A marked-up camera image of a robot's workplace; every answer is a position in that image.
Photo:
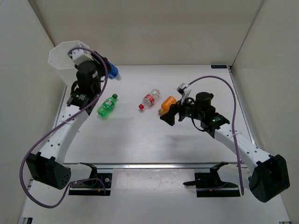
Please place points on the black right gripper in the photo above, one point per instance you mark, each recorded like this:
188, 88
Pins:
169, 116

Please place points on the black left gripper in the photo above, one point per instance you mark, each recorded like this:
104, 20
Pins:
94, 55

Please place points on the clear bottle blue label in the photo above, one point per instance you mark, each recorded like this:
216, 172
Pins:
113, 72

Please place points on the green plastic soda bottle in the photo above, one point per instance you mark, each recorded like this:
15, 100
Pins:
105, 109

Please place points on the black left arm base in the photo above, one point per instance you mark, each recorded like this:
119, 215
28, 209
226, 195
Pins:
89, 180

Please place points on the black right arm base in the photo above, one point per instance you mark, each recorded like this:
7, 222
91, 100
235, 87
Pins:
211, 185

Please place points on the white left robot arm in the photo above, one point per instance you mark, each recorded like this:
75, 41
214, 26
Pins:
47, 165

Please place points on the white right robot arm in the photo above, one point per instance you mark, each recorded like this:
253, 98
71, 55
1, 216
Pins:
269, 174

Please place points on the translucent white plastic bin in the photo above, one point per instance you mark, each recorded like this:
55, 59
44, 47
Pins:
64, 66

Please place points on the orange juice bottle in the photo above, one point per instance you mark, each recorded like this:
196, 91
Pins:
165, 106

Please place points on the clear bottle red label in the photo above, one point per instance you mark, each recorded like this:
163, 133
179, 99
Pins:
150, 99

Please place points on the dark label on table edge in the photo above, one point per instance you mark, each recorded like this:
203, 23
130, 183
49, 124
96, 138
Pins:
218, 66

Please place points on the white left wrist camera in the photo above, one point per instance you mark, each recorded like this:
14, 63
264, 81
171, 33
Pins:
79, 56

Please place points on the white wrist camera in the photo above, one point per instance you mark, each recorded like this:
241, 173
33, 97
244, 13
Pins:
79, 56
184, 91

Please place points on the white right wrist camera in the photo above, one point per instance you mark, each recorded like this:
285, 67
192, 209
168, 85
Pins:
184, 91

